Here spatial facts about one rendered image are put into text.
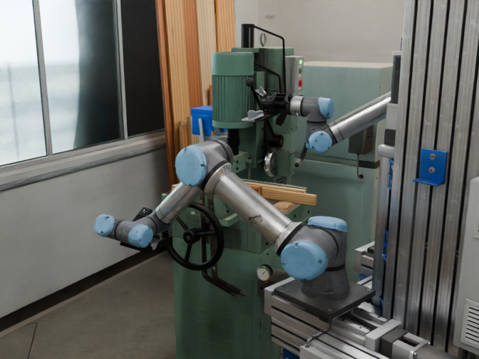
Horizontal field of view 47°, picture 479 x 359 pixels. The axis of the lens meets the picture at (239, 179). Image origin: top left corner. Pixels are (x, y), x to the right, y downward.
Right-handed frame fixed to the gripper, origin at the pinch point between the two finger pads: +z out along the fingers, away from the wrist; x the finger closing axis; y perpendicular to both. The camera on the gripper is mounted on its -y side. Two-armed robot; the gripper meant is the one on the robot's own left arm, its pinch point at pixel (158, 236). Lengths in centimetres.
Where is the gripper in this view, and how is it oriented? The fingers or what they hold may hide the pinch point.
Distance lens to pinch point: 221.0
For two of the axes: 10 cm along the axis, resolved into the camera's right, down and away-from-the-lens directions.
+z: 4.0, 2.7, 8.7
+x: 8.7, 1.8, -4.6
